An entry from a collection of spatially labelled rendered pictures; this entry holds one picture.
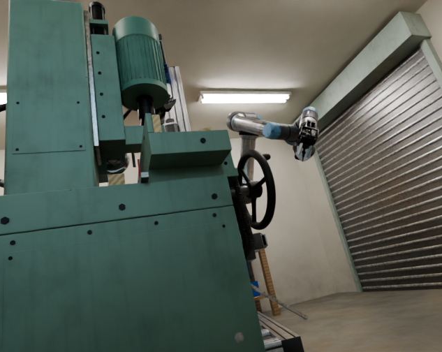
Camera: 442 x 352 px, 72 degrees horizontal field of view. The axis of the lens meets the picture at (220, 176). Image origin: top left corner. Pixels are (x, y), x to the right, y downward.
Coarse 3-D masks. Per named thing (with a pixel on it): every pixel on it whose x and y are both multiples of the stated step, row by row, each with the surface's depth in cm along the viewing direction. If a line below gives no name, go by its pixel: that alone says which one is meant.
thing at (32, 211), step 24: (48, 192) 70; (72, 192) 72; (96, 192) 73; (120, 192) 75; (144, 192) 77; (168, 192) 78; (192, 192) 80; (216, 192) 82; (0, 216) 66; (24, 216) 67; (48, 216) 69; (72, 216) 70; (96, 216) 71; (120, 216) 73; (144, 216) 75
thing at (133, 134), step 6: (126, 126) 102; (132, 126) 103; (138, 126) 103; (162, 126) 106; (126, 132) 101; (132, 132) 102; (138, 132) 102; (126, 138) 100; (132, 138) 101; (138, 138) 102; (126, 144) 100; (132, 144) 100; (138, 144) 101; (126, 150) 104; (132, 150) 105; (138, 150) 105
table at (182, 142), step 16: (160, 144) 75; (176, 144) 76; (192, 144) 77; (208, 144) 78; (224, 144) 80; (144, 160) 89; (160, 160) 77; (176, 160) 79; (192, 160) 81; (208, 160) 84
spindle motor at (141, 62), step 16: (112, 32) 116; (128, 32) 111; (144, 32) 112; (128, 48) 109; (144, 48) 110; (160, 48) 119; (128, 64) 107; (144, 64) 107; (160, 64) 113; (128, 80) 105; (144, 80) 104; (160, 80) 109; (128, 96) 108; (160, 96) 112
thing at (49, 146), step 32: (32, 0) 101; (32, 32) 96; (64, 32) 100; (32, 64) 92; (64, 64) 96; (32, 96) 89; (64, 96) 92; (32, 128) 85; (64, 128) 88; (32, 160) 82; (64, 160) 85; (32, 192) 80
